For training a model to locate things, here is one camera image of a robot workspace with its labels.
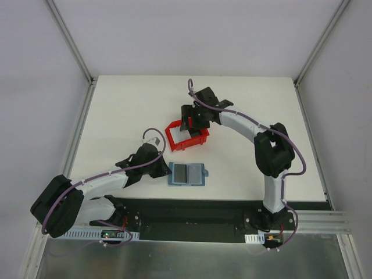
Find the red plastic bin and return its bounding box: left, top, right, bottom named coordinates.
left=165, top=120, right=209, bottom=152

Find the grey credit card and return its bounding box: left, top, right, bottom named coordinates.
left=173, top=164, right=187, bottom=184

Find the blue card holder wallet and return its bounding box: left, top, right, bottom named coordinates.
left=168, top=162, right=209, bottom=187

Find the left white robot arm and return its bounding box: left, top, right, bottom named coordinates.
left=30, top=143, right=171, bottom=238

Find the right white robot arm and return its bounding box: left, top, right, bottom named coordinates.
left=180, top=87, right=295, bottom=230

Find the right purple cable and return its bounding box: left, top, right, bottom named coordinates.
left=187, top=78, right=306, bottom=210

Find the purple cable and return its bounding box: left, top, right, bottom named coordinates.
left=41, top=128, right=167, bottom=235
left=187, top=78, right=306, bottom=210

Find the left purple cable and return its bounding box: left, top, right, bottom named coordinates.
left=41, top=128, right=167, bottom=235

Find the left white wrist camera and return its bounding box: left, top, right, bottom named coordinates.
left=142, top=137, right=160, bottom=147

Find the left white cable duct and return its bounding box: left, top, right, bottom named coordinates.
left=59, top=228, right=140, bottom=241

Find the white cable duct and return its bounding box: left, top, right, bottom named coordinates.
left=59, top=228, right=140, bottom=241
left=244, top=233, right=265, bottom=245

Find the right white cable duct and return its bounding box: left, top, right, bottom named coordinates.
left=244, top=233, right=265, bottom=245

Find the left aluminium frame post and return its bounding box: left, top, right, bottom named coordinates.
left=44, top=0, right=95, bottom=85

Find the aluminium frame post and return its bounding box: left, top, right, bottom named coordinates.
left=44, top=0, right=95, bottom=85
left=293, top=0, right=352, bottom=88

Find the aluminium rail profile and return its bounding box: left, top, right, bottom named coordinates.
left=290, top=210, right=352, bottom=233

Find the right aluminium frame post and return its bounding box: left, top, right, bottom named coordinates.
left=293, top=0, right=352, bottom=88

